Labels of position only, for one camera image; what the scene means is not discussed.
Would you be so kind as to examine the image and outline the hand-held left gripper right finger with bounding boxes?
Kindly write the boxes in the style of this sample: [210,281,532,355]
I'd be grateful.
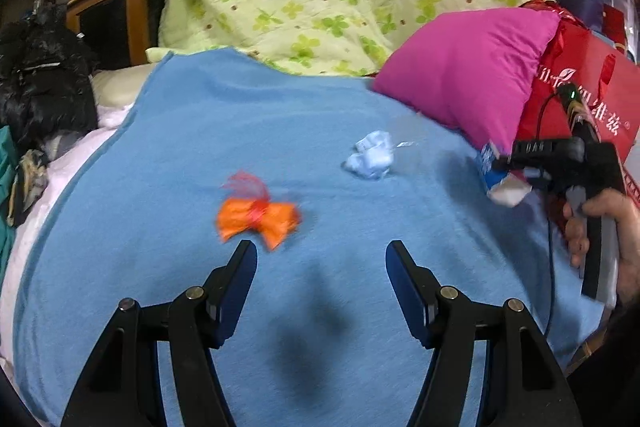
[386,240,583,427]

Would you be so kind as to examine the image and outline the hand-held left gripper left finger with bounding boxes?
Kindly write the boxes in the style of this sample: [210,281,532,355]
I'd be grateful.
[60,239,258,427]

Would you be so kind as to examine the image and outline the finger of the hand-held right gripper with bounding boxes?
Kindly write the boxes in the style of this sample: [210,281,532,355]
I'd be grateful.
[495,138,586,170]
[522,172,558,194]

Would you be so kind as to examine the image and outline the blue white carton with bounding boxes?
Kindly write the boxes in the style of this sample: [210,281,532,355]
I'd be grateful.
[475,141,533,208]

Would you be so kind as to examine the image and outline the orange wrapper with red net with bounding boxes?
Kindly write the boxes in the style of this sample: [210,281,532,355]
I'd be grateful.
[216,171,302,252]

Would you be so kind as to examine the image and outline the clear plastic package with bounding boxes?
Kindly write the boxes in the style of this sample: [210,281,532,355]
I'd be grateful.
[390,114,431,152]

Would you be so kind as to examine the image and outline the light blue paper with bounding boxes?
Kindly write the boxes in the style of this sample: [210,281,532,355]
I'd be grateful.
[342,131,396,180]

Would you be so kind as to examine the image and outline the person's right forearm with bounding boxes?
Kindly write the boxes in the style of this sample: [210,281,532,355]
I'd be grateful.
[615,257,640,308]

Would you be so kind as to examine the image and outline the person's right hand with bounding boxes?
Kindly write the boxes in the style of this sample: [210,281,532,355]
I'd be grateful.
[562,188,640,269]

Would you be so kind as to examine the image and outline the red paper shopping bag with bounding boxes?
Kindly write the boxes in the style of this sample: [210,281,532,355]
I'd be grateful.
[517,7,640,208]

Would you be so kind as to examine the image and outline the magenta pillow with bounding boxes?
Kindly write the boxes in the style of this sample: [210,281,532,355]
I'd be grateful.
[372,8,561,152]

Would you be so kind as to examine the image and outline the red gift box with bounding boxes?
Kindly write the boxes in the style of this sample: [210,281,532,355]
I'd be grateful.
[602,4,626,48]

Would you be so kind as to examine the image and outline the red crinkled plastic bag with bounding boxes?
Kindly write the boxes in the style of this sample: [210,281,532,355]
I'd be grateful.
[520,0,566,24]

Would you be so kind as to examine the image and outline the blue fleece blanket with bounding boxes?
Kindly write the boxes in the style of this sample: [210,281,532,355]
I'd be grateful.
[10,48,608,427]

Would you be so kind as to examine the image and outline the white bedsheet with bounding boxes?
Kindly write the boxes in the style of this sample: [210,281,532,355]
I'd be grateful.
[0,104,136,358]

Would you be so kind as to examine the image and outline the patterned olive cloth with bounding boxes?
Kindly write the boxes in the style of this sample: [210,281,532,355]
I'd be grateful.
[7,149,51,228]

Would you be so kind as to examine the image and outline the cream sofa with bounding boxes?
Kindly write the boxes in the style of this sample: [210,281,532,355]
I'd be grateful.
[92,64,161,110]

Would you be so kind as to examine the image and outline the teal jacket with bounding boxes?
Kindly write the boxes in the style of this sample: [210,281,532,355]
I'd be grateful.
[0,127,21,228]

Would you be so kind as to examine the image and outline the black puffer jacket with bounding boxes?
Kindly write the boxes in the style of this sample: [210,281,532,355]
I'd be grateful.
[0,4,99,140]

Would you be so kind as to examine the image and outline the wooden cabinet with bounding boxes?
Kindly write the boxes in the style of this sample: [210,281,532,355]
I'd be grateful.
[66,0,168,70]

